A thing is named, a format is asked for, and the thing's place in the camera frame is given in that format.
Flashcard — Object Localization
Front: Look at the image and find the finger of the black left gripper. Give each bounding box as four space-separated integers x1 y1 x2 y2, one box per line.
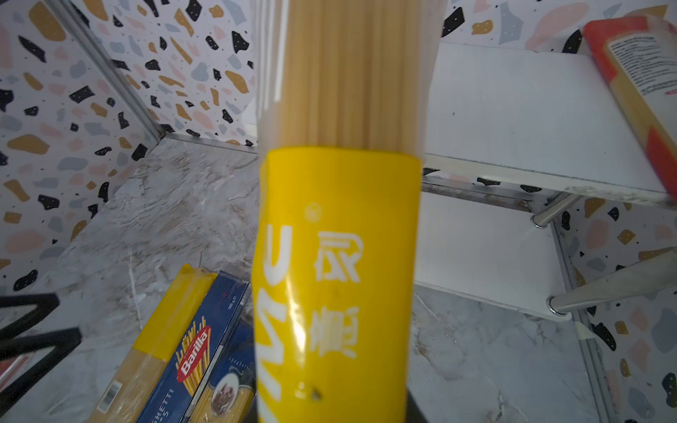
0 326 83 416
1 294 60 341

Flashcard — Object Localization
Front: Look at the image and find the yellow Pastatime spaghetti package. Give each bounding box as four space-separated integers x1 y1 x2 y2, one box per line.
252 1 447 422

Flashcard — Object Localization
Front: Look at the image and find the red spaghetti package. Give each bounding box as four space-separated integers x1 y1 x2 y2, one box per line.
582 14 676 199

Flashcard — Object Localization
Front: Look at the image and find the yellow clear spaghetti package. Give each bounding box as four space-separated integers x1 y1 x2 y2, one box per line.
88 264 217 422

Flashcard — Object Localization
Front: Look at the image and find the blue Barilla spaghetti box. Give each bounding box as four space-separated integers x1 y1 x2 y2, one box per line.
137 271 251 423

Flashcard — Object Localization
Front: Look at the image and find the white two-tier shelf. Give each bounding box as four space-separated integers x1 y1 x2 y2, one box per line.
414 42 676 321

